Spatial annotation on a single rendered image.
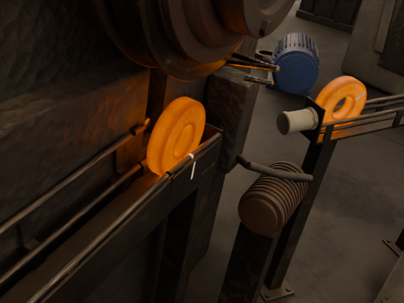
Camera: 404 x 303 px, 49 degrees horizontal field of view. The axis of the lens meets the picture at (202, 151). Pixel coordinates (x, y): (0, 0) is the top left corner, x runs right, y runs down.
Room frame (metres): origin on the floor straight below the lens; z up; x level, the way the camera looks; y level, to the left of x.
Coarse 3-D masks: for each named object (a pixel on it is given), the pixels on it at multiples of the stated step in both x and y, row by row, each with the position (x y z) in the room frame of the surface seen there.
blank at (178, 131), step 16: (176, 112) 0.70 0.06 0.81; (192, 112) 0.73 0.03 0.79; (160, 128) 0.67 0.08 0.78; (176, 128) 0.69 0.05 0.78; (192, 128) 0.75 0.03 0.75; (160, 144) 0.66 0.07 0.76; (176, 144) 0.75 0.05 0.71; (192, 144) 0.76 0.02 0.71; (160, 160) 0.65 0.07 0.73; (176, 160) 0.70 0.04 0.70
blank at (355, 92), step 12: (336, 84) 1.08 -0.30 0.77; (348, 84) 1.09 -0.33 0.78; (360, 84) 1.11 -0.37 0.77; (324, 96) 1.07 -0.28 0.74; (336, 96) 1.07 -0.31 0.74; (348, 96) 1.12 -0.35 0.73; (360, 96) 1.12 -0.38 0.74; (348, 108) 1.12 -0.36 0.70; (360, 108) 1.13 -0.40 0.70; (324, 120) 1.06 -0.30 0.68; (336, 132) 1.10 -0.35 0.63
